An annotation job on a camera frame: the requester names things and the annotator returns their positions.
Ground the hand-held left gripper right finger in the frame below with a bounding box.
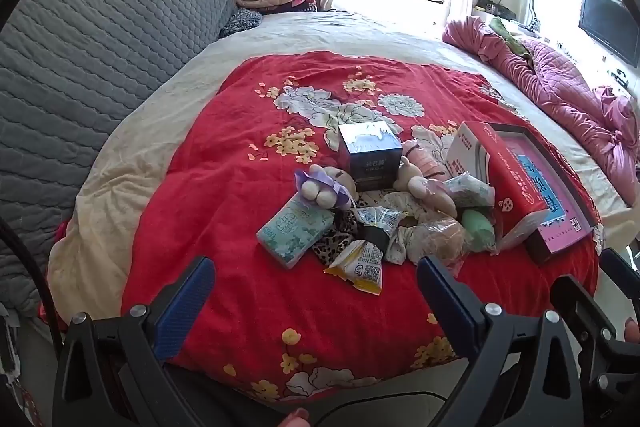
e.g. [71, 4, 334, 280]
[416, 255, 586, 427]

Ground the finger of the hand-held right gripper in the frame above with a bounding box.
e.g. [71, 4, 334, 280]
[551, 274, 618, 345]
[599, 248, 640, 298]

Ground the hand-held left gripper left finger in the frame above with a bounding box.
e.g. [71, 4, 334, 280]
[52, 256, 217, 427]

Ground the brown bun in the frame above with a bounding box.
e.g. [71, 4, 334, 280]
[417, 217, 473, 275]

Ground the white floral scrunchie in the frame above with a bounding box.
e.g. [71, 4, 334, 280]
[380, 192, 441, 265]

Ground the green sponge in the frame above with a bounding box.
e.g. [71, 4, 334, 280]
[460, 207, 501, 254]

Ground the shallow dark cardboard box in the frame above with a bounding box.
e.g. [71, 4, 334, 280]
[487, 123, 598, 265]

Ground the yellow snack packet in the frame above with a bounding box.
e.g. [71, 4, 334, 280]
[323, 239, 385, 295]

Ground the black roll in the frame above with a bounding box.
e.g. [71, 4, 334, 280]
[360, 224, 391, 253]

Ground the white and blue snack packet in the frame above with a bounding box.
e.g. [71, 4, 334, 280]
[357, 206, 408, 238]

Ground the leopard print scrunchie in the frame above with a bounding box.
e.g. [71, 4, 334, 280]
[312, 209, 366, 268]

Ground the large green tissue packet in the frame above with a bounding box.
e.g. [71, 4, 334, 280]
[256, 197, 335, 270]

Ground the teddy bear with purple ribbon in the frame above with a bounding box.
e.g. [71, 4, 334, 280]
[295, 164, 358, 212]

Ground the person's left hand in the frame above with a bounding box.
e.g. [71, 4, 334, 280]
[282, 408, 311, 427]

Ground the pink book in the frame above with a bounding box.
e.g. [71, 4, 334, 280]
[500, 139, 591, 255]

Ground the red and white carton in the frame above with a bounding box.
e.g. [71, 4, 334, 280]
[446, 121, 550, 253]

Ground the red floral blanket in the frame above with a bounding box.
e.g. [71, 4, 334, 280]
[121, 51, 601, 403]

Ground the dark blue box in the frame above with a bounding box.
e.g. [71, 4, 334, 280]
[338, 121, 404, 192]

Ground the pink quilt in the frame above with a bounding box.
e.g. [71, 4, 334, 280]
[442, 17, 640, 202]

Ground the black television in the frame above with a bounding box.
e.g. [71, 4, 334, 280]
[579, 0, 640, 68]

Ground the green cloth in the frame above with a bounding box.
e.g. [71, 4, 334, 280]
[489, 17, 533, 58]

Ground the grey quilted headboard cover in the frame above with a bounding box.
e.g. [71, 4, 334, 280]
[0, 0, 238, 323]

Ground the beige bed sheet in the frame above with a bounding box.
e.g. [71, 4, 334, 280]
[47, 11, 631, 323]

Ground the black electronic device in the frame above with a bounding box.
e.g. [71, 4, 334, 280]
[475, 0, 516, 20]

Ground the dark patterned pillow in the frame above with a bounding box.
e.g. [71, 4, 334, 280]
[220, 9, 263, 38]

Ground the black cable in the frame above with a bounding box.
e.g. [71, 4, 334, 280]
[0, 217, 66, 348]

